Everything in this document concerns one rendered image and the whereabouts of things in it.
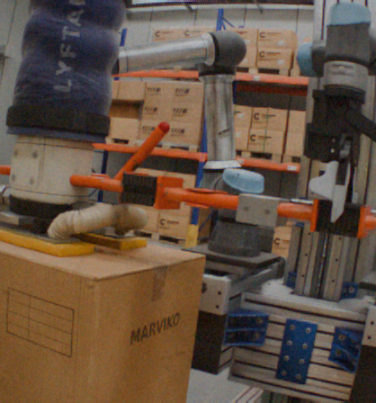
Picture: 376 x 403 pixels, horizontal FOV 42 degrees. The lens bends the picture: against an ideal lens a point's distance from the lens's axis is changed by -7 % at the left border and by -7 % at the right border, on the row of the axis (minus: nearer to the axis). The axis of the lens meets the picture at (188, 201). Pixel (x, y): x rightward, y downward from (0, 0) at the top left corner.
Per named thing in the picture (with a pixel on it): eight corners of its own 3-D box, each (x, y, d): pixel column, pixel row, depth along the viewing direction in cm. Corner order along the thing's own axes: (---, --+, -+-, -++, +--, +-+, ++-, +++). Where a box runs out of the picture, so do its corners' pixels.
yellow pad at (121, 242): (7, 224, 118) (9, 203, 118) (35, 223, 127) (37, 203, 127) (120, 251, 103) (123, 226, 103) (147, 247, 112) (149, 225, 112)
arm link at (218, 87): (214, 215, 151) (205, 30, 145) (197, 210, 165) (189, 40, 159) (252, 211, 155) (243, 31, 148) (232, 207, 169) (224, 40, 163)
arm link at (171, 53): (263, 60, 140) (88, 85, 125) (246, 66, 150) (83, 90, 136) (255, 22, 138) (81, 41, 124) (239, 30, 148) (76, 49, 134)
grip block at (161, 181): (115, 203, 92) (119, 170, 92) (144, 203, 101) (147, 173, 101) (155, 210, 89) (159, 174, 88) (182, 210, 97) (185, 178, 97)
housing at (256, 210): (234, 221, 84) (237, 193, 84) (248, 219, 90) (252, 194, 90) (274, 228, 81) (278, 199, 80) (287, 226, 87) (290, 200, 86)
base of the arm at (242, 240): (219, 246, 157) (224, 212, 157) (266, 254, 151) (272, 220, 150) (198, 249, 144) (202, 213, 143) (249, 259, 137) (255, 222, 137)
